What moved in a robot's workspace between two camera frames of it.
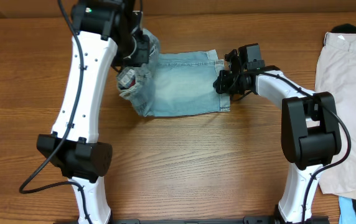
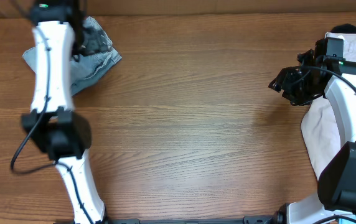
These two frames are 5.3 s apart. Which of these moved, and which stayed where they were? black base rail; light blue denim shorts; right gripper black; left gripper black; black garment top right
Moved: light blue denim shorts; right gripper black; left gripper black
Stayed: black garment top right; black base rail
